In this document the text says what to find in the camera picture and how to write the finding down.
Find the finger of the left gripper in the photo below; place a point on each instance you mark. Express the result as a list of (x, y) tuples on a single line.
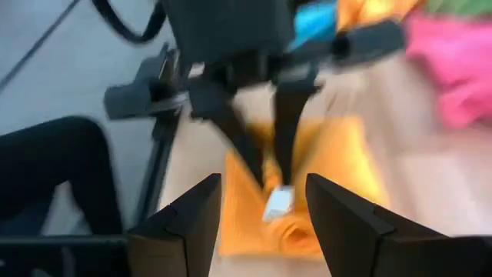
[(230, 115), (288, 123)]

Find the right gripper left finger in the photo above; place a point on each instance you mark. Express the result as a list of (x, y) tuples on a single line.
[(192, 223)]

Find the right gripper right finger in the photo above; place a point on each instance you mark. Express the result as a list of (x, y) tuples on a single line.
[(346, 227)]

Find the orange microfiber towel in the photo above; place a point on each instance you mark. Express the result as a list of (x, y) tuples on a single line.
[(369, 11), (338, 161)]

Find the pink microfiber towel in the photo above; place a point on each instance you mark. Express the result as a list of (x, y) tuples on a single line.
[(453, 69)]

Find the blue microfiber towel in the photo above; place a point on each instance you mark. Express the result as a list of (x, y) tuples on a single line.
[(315, 23)]

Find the green microfiber towel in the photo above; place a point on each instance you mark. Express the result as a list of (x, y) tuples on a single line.
[(461, 5)]

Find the black rounded object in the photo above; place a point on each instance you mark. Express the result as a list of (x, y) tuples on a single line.
[(57, 161)]

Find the black aluminium table frame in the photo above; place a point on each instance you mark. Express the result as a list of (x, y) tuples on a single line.
[(157, 173)]

